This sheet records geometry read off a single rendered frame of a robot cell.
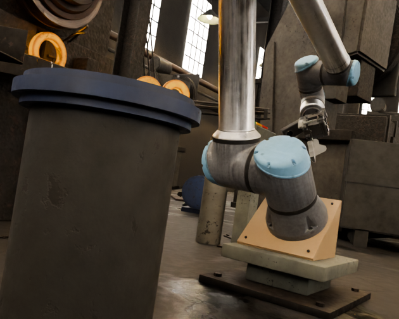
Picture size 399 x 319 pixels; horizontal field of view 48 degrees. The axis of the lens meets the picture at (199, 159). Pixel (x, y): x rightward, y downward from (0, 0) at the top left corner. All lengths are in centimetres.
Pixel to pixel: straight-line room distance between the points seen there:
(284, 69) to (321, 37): 299
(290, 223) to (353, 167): 200
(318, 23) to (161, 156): 87
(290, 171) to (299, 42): 332
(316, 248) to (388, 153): 206
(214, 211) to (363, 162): 147
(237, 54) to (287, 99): 306
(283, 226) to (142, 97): 80
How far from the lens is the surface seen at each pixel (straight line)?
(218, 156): 135
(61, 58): 214
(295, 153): 124
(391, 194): 331
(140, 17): 661
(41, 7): 207
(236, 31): 131
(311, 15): 142
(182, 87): 236
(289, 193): 127
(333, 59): 158
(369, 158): 331
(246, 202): 210
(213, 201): 213
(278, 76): 449
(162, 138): 70
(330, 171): 399
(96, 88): 64
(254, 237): 141
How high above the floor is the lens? 30
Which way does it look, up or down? 3 degrees up
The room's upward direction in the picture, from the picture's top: 8 degrees clockwise
